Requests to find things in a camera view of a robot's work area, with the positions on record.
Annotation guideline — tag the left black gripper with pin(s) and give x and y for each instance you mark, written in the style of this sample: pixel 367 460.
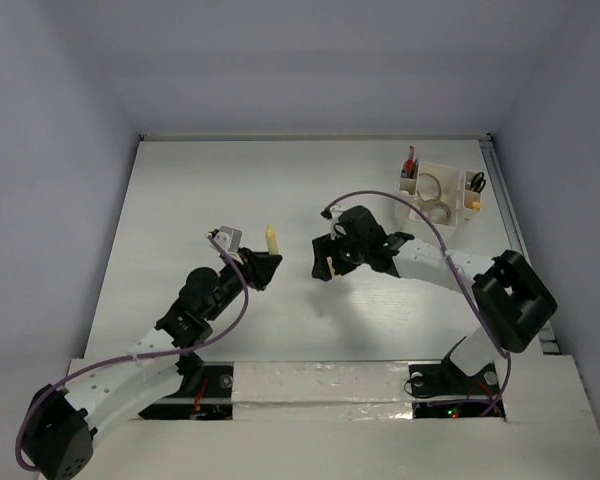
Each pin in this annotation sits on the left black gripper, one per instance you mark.
pixel 258 267

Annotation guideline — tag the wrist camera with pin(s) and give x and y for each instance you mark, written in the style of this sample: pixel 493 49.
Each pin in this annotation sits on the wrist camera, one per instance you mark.
pixel 227 238
pixel 332 216

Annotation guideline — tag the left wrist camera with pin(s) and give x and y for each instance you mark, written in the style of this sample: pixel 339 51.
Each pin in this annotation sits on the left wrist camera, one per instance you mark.
pixel 227 238

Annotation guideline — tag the yellow highlighter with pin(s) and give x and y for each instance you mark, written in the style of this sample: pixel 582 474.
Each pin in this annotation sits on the yellow highlighter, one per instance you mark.
pixel 271 240

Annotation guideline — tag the blue gel pen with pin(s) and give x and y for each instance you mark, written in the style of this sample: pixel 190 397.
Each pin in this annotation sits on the blue gel pen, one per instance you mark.
pixel 414 169

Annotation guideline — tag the beige masking tape roll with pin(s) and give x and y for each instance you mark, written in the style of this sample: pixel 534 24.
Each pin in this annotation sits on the beige masking tape roll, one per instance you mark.
pixel 428 186

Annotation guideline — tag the clear tape roll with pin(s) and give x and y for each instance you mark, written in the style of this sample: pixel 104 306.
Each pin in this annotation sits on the clear tape roll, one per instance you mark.
pixel 437 211

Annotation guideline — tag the black handled scissors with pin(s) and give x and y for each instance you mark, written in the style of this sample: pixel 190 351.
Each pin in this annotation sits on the black handled scissors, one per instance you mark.
pixel 477 183

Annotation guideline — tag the white perforated organizer basket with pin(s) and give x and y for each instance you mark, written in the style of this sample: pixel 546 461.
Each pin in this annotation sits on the white perforated organizer basket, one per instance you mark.
pixel 447 196

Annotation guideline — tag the yellow highlighter cap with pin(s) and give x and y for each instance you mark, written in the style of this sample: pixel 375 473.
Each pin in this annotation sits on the yellow highlighter cap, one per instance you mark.
pixel 330 266

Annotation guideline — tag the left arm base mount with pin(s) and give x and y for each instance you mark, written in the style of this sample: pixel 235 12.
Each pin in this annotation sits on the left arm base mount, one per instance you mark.
pixel 203 396

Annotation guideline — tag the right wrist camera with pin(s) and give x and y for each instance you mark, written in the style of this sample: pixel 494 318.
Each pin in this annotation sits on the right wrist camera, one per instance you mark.
pixel 332 216

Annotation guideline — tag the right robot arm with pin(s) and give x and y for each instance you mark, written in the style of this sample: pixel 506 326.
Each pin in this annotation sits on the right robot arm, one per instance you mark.
pixel 512 302

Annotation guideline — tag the red gel pen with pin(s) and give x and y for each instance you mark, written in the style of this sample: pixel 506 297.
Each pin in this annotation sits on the red gel pen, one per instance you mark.
pixel 409 163

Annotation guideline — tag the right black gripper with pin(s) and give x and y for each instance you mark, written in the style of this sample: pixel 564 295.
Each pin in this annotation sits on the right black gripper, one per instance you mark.
pixel 322 247

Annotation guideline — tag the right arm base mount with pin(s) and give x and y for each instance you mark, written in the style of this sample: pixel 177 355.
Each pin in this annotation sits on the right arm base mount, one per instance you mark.
pixel 441 389

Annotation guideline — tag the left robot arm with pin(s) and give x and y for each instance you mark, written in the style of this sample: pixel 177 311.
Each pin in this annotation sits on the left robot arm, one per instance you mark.
pixel 67 421

